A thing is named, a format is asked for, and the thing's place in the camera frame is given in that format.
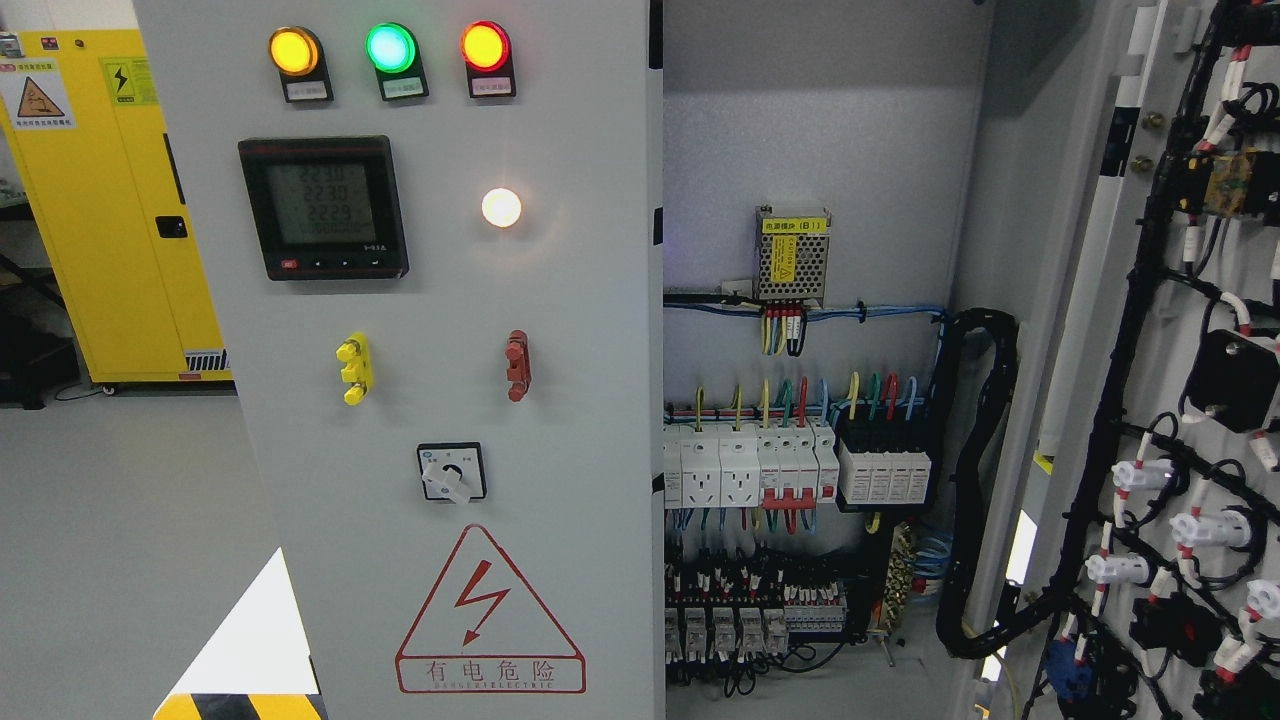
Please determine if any yellow indicator lamp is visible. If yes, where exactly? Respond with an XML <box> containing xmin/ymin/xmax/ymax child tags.
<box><xmin>268</xmin><ymin>26</ymin><xmax>334</xmax><ymax>102</ymax></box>

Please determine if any metal mesh power supply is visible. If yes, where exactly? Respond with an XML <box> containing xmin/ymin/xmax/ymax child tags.
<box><xmin>753</xmin><ymin>205</ymin><xmax>832</xmax><ymax>305</ymax></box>

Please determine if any black corrugated cable conduit right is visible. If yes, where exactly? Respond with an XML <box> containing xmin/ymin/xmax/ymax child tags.
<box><xmin>932</xmin><ymin>307</ymin><xmax>1021</xmax><ymax>661</ymax></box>

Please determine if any relay terminal row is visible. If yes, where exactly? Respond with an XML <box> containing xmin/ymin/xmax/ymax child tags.
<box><xmin>662</xmin><ymin>544</ymin><xmax>850</xmax><ymax>670</ymax></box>

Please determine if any grey cabinet door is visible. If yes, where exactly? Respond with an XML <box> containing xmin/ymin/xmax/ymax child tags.
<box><xmin>134</xmin><ymin>1</ymin><xmax>664</xmax><ymax>719</ymax></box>
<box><xmin>970</xmin><ymin>1</ymin><xmax>1277</xmax><ymax>719</ymax></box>

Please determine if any green indicator lamp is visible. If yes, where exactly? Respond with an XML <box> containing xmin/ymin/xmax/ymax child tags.
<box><xmin>364</xmin><ymin>22</ymin><xmax>429</xmax><ymax>101</ymax></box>

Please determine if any white lit indicator lamp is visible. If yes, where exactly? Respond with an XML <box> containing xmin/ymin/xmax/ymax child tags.
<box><xmin>481</xmin><ymin>187</ymin><xmax>524</xmax><ymax>228</ymax></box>

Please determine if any black white selector switch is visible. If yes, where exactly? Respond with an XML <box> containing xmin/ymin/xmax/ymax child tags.
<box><xmin>416</xmin><ymin>442</ymin><xmax>488</xmax><ymax>503</ymax></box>

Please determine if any black white surge protector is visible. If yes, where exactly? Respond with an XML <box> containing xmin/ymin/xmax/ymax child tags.
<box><xmin>836</xmin><ymin>415</ymin><xmax>936</xmax><ymax>512</ymax></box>

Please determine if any red indicator lamp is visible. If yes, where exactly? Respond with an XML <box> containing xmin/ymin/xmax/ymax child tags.
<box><xmin>460</xmin><ymin>20</ymin><xmax>517</xmax><ymax>99</ymax></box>

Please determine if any white socket breaker row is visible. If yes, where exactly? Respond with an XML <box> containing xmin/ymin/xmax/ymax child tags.
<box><xmin>662</xmin><ymin>420</ymin><xmax>838</xmax><ymax>511</ymax></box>

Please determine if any yellow safety storage cabinet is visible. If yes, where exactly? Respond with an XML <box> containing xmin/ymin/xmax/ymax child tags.
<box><xmin>3</xmin><ymin>29</ymin><xmax>232</xmax><ymax>386</ymax></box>

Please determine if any black digital power meter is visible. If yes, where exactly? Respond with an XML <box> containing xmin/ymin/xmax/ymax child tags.
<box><xmin>238</xmin><ymin>135</ymin><xmax>410</xmax><ymax>281</ymax></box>

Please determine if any red electrical hazard sticker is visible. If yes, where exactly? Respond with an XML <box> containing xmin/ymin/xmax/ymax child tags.
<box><xmin>396</xmin><ymin>524</ymin><xmax>586</xmax><ymax>694</ymax></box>

